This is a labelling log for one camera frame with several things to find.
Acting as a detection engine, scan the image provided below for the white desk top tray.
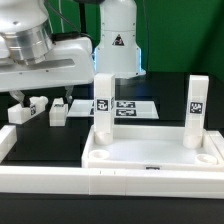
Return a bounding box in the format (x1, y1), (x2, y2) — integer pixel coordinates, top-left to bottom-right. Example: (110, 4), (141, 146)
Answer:
(81, 125), (224, 172)

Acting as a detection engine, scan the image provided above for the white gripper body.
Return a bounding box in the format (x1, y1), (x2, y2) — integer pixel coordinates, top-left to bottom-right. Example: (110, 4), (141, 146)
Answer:
(0, 37), (95, 92)

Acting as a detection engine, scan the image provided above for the white thin cable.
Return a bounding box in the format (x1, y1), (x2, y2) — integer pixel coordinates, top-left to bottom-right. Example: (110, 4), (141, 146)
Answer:
(58, 0), (67, 33)

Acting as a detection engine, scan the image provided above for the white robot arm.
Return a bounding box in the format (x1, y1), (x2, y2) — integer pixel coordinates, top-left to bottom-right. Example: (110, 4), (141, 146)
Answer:
(0, 0), (145, 102)

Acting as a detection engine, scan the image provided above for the white U-shaped fence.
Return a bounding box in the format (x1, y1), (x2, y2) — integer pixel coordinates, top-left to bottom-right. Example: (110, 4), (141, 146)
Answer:
(0, 125), (224, 199)

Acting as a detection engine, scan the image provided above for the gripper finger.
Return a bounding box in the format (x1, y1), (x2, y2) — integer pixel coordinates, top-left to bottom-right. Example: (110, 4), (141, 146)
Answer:
(10, 90), (25, 106)
(65, 86), (74, 104)

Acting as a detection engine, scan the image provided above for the white marker base plate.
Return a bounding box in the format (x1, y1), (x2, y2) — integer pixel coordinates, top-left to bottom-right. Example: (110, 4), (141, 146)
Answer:
(68, 99), (159, 119)

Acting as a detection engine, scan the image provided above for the black cable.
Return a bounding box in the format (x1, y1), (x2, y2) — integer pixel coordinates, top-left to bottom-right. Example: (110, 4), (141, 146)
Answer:
(43, 0), (101, 44)

